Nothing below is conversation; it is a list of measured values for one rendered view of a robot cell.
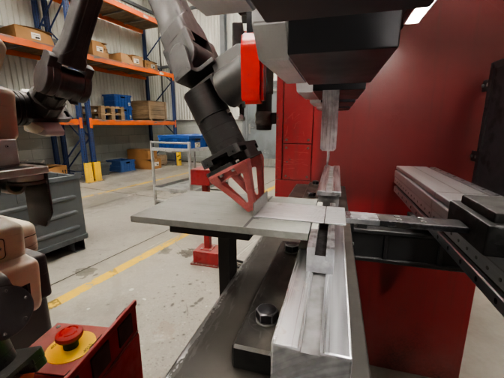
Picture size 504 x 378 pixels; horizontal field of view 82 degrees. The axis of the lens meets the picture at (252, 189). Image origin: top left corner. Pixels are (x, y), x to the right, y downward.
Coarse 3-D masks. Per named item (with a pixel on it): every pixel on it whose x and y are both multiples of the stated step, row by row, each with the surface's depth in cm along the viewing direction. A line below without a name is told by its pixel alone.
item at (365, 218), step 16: (448, 208) 44; (464, 208) 39; (480, 208) 36; (496, 208) 34; (368, 224) 40; (384, 224) 40; (400, 224) 39; (416, 224) 38; (432, 224) 38; (448, 224) 38; (464, 224) 38; (480, 224) 34; (496, 224) 33; (480, 240) 34; (496, 240) 32; (496, 256) 33
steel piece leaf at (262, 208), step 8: (256, 200) 43; (264, 200) 48; (256, 208) 43; (264, 208) 46; (272, 208) 46; (280, 208) 46; (288, 208) 46; (296, 208) 46; (304, 208) 46; (312, 208) 46; (320, 208) 46; (256, 216) 42; (264, 216) 42; (272, 216) 42; (280, 216) 42; (288, 216) 42; (296, 216) 42; (304, 216) 42; (312, 216) 42; (320, 216) 42
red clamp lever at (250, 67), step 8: (248, 16) 26; (248, 24) 26; (248, 32) 26; (248, 40) 26; (248, 48) 26; (248, 56) 27; (256, 56) 26; (248, 64) 27; (256, 64) 26; (264, 64) 27; (248, 72) 27; (256, 72) 27; (264, 72) 27; (248, 80) 27; (256, 80) 27; (264, 80) 27; (248, 88) 27; (256, 88) 27; (264, 88) 27; (248, 96) 27; (256, 96) 27; (264, 96) 28
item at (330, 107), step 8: (328, 96) 36; (336, 96) 36; (328, 104) 36; (336, 104) 36; (328, 112) 36; (336, 112) 36; (328, 120) 36; (336, 120) 36; (328, 128) 37; (336, 128) 36; (328, 136) 37; (336, 136) 37; (320, 144) 37; (328, 144) 37; (328, 152) 39; (328, 160) 42
